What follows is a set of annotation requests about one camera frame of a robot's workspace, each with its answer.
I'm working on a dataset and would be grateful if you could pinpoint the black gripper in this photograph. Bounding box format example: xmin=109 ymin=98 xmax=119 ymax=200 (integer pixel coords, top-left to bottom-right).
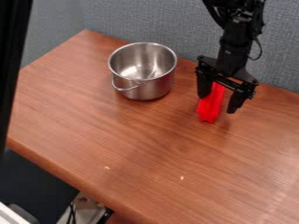
xmin=195 ymin=37 xmax=259 ymax=114

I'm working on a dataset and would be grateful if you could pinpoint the red star-shaped block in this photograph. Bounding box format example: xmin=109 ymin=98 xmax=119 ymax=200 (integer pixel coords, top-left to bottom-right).
xmin=197 ymin=83 xmax=226 ymax=123

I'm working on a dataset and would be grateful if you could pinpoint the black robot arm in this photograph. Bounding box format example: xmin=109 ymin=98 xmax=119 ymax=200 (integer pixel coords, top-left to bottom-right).
xmin=195 ymin=0 xmax=266 ymax=114

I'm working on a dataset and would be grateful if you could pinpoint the white box at corner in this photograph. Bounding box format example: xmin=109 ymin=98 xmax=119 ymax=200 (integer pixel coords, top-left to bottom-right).
xmin=0 ymin=202 xmax=31 ymax=224

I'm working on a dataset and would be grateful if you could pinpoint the metal pot with handle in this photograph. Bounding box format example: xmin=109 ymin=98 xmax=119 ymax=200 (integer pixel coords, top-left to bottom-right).
xmin=107 ymin=42 xmax=178 ymax=101

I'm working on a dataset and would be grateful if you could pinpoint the black cable under table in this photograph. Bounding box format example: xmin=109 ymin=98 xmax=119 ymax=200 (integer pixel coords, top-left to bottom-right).
xmin=66 ymin=200 xmax=79 ymax=224

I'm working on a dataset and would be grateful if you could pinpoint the black post at left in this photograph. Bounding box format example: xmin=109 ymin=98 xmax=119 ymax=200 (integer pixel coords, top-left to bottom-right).
xmin=0 ymin=0 xmax=34 ymax=152

